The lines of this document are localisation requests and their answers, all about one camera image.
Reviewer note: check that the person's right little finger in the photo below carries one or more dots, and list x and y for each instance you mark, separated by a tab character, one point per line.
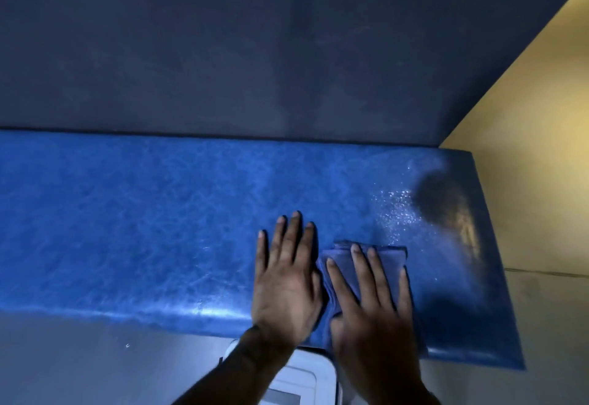
405	292

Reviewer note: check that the person's right thumb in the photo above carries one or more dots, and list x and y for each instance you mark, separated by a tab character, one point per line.
337	333

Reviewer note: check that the person's left forearm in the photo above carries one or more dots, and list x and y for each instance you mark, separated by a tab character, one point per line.
230	372

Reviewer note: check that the person's right hand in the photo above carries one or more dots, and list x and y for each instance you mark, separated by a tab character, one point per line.
375	335

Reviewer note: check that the person's left middle finger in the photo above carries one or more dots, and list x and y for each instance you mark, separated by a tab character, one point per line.
292	237

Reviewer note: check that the blue cleaning cloth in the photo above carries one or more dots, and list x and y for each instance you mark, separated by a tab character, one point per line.
340	264

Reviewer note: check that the person's left thumb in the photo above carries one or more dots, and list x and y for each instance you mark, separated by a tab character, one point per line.
316	292

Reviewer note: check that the white appliance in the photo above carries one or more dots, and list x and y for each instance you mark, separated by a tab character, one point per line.
303	381

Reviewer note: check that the person's left hand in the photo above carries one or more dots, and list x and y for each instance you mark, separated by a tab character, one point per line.
285	294

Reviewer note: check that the person's right middle finger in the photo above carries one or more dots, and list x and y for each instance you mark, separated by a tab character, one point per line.
362	271

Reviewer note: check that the person's right forearm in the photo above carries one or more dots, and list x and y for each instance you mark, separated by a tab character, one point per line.
400	398

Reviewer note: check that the person's left little finger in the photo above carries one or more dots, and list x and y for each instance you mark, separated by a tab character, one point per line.
261	255

